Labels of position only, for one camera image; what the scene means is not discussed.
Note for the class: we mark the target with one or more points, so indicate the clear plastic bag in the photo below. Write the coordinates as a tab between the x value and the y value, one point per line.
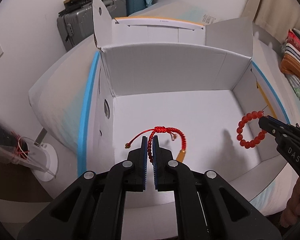
7	140

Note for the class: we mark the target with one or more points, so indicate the striped orange pillow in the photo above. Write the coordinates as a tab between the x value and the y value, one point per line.
296	55

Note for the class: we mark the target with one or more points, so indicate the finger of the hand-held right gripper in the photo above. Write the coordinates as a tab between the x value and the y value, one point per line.
267	126
275	120

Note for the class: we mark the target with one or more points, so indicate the grey suitcase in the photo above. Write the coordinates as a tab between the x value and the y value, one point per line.
77	22

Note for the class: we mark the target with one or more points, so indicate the white round stand base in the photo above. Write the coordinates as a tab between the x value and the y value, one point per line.
48	162

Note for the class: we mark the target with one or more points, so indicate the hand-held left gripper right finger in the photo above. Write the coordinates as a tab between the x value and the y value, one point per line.
155	155

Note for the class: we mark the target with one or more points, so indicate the white cardboard box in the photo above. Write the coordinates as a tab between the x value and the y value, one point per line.
177	110

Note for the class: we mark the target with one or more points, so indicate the person's right hand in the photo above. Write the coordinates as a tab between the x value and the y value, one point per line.
298	205

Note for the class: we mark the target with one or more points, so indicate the beige curtain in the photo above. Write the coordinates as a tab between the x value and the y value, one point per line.
272	2

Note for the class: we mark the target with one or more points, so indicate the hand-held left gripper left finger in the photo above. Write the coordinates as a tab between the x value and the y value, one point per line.
144	155

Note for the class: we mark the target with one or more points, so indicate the black and yellow bundle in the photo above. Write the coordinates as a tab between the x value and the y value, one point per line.
77	0

